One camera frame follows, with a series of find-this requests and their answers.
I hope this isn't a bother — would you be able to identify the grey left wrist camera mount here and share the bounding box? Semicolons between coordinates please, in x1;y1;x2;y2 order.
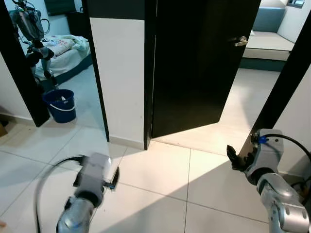
73;152;113;195

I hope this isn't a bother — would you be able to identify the black door frame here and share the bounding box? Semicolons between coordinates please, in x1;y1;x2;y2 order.
79;0;110;142
0;0;51;128
143;0;157;150
242;27;311;149

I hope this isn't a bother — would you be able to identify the metal door handle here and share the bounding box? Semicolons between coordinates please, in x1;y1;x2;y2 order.
234;36;249;48

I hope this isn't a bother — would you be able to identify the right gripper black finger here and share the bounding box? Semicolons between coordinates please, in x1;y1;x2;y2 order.
227;144;242;170

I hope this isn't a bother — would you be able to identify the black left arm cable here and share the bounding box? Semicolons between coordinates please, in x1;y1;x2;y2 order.
33;155;84;233

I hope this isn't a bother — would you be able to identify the bed with light bedding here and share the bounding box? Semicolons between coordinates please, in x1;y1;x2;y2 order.
34;34;94;83

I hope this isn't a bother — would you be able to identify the black door with metal handle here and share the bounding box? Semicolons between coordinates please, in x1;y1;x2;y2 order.
151;0;262;139

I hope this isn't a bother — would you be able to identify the grey humanoid robot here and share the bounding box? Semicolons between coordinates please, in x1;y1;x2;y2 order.
9;0;57;85

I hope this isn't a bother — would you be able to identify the grey sofa bed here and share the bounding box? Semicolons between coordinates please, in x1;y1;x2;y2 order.
240;0;311;72

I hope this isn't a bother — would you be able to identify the blue plastic bucket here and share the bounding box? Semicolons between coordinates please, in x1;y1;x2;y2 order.
42;88;77;124

